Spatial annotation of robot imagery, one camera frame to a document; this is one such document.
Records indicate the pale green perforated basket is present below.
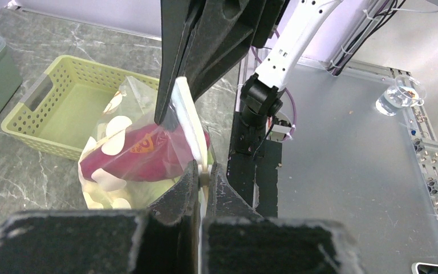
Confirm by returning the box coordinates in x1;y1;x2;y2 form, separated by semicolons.
0;54;161;162

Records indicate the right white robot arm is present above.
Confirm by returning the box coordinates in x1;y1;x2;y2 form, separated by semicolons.
154;1;339;155

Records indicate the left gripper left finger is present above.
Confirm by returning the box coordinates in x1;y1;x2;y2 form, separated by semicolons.
0;161;200;273

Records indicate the black cable bundle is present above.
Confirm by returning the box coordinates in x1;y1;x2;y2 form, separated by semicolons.
326;0;409;76

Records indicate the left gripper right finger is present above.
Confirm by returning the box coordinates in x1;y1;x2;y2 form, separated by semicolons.
200;164;364;273

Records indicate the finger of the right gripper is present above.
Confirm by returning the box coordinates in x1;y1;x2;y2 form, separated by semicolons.
182;1;267;100
154;0;205;125

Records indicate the clear dotted zip bag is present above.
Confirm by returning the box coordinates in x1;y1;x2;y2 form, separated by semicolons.
78;76;212;209

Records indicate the clear glass of water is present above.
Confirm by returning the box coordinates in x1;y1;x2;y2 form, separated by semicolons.
375;75;427;116

